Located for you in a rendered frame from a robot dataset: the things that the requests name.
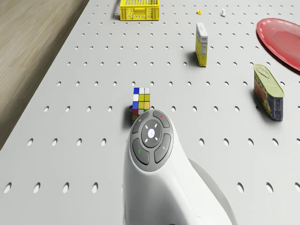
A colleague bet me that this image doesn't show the puzzle cube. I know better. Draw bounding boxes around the puzzle cube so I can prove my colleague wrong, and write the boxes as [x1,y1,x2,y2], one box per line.
[131,87,151,125]

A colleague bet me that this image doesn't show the yellow and white box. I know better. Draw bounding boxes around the yellow and white box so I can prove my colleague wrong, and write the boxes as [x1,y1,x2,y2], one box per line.
[195,22,209,68]

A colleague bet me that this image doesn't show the yellow basket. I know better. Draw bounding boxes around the yellow basket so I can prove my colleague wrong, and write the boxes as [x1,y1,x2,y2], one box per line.
[120,0,160,21]

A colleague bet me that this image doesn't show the flat-sided can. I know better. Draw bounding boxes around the flat-sided can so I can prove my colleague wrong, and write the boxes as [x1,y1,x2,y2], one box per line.
[253,64,285,121]

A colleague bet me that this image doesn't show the red plate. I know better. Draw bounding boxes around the red plate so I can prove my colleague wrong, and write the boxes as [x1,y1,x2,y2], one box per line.
[256,18,300,72]

